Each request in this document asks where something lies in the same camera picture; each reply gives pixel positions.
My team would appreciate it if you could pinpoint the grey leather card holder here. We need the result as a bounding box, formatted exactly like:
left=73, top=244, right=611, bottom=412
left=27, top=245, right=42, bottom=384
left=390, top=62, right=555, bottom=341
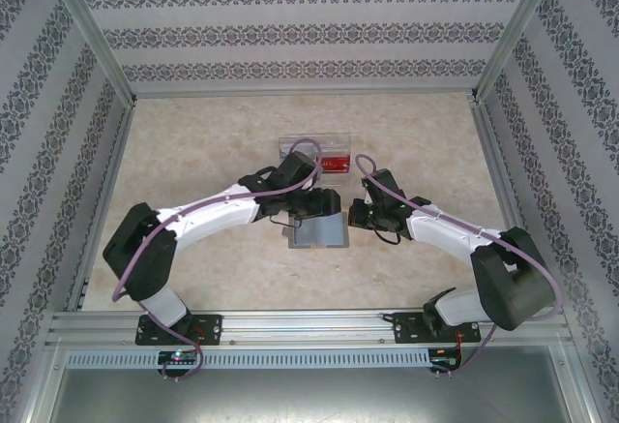
left=287, top=212, right=350, bottom=250

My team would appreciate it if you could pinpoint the clear acrylic card stand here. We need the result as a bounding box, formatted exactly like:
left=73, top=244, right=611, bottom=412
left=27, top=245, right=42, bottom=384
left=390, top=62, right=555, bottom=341
left=279, top=133, right=353, bottom=187

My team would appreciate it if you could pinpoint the small circuit board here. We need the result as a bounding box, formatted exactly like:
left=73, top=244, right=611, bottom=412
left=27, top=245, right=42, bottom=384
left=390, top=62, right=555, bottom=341
left=158, top=350, right=199, bottom=366
left=429, top=352, right=463, bottom=369

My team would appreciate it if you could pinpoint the grey metal sheet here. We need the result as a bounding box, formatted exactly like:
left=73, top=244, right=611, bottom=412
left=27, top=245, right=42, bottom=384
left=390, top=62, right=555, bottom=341
left=47, top=368, right=576, bottom=423

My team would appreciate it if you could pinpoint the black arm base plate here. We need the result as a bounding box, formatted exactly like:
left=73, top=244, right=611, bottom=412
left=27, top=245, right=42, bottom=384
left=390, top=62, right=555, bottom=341
left=392, top=311, right=483, bottom=346
left=134, top=314, right=224, bottom=347

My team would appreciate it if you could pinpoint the aluminium mounting rail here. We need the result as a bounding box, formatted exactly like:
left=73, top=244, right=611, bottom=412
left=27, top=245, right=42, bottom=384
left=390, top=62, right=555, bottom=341
left=45, top=309, right=575, bottom=347

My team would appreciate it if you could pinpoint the slotted grey cable duct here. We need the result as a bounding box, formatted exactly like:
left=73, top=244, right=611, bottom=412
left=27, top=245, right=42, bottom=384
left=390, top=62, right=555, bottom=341
left=65, top=348, right=464, bottom=371

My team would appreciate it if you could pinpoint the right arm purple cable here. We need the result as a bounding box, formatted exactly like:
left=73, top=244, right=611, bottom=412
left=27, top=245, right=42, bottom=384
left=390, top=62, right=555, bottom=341
left=355, top=153, right=565, bottom=376

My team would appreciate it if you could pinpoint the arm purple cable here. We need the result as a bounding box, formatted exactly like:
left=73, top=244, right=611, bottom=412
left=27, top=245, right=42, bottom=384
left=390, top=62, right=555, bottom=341
left=112, top=137, right=324, bottom=383
left=355, top=153, right=565, bottom=376

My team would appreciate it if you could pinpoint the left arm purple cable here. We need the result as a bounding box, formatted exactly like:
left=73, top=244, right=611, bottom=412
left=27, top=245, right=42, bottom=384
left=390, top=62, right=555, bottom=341
left=112, top=137, right=324, bottom=383

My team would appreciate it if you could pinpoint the aluminium frame post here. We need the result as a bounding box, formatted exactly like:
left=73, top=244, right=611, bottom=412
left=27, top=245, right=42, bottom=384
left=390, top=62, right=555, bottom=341
left=37, top=0, right=137, bottom=105
left=471, top=0, right=565, bottom=105

